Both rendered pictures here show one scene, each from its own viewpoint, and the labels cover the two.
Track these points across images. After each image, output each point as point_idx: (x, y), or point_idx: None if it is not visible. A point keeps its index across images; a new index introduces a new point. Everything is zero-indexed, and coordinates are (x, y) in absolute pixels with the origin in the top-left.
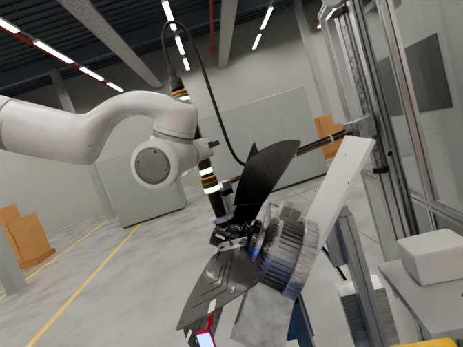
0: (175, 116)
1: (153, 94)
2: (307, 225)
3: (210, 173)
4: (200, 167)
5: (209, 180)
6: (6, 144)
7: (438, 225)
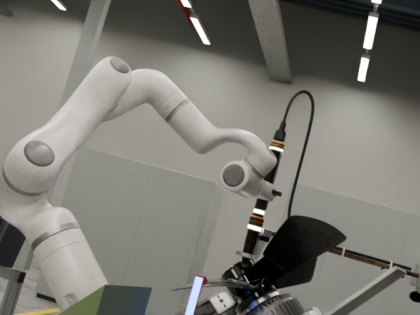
0: (262, 158)
1: (258, 140)
2: (310, 311)
3: (260, 215)
4: (256, 205)
5: (257, 219)
6: (172, 119)
7: None
